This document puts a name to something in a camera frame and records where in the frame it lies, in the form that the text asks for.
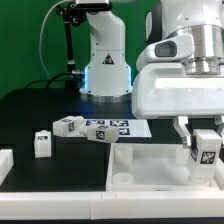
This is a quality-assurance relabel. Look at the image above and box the black camera stand pole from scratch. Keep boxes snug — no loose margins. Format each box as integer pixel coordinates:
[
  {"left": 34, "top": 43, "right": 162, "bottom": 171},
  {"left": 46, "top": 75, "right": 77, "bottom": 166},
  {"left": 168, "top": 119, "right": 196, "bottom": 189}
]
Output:
[{"left": 56, "top": 3, "right": 87, "bottom": 92}]

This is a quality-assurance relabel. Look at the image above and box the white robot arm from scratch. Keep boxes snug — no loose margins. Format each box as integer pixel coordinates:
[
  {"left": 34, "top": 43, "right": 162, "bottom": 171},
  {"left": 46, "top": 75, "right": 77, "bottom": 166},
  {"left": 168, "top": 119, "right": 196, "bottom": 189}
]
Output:
[{"left": 81, "top": 0, "right": 224, "bottom": 146}]

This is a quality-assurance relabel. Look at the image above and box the white front fence bar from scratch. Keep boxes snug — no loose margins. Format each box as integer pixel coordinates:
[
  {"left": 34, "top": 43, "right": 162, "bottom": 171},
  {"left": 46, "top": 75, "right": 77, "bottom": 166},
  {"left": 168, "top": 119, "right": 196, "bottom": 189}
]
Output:
[{"left": 0, "top": 191, "right": 224, "bottom": 220}]

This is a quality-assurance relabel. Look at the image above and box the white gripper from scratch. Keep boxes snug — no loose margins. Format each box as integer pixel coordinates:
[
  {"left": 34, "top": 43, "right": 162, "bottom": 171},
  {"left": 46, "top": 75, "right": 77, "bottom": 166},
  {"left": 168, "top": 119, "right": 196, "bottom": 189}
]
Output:
[{"left": 132, "top": 63, "right": 224, "bottom": 148}]

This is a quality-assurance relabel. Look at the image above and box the tag sheet on table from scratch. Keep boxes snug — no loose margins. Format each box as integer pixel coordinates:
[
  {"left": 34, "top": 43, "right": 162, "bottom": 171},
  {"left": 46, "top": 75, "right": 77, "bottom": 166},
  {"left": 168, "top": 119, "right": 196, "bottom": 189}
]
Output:
[{"left": 84, "top": 119, "right": 151, "bottom": 138}]

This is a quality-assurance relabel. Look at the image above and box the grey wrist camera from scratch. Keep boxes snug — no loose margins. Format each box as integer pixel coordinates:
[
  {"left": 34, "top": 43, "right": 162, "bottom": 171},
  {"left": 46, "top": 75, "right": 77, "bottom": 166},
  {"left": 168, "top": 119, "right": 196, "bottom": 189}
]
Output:
[{"left": 136, "top": 34, "right": 195, "bottom": 71}]

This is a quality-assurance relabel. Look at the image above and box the black cable on table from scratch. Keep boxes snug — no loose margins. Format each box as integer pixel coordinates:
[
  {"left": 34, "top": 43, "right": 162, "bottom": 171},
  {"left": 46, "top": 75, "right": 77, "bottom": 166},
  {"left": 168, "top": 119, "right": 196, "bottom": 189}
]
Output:
[{"left": 24, "top": 72, "right": 73, "bottom": 90}]

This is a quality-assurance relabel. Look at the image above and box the white cable loop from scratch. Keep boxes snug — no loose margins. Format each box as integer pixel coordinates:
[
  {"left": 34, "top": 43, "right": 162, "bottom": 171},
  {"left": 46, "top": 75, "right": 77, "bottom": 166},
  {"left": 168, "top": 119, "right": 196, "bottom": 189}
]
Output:
[{"left": 38, "top": 0, "right": 73, "bottom": 81}]

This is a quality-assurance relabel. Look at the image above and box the white left fence piece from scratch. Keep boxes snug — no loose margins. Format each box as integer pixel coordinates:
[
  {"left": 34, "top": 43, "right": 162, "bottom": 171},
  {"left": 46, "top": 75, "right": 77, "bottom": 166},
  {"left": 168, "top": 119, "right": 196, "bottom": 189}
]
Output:
[{"left": 0, "top": 149, "right": 14, "bottom": 185}]

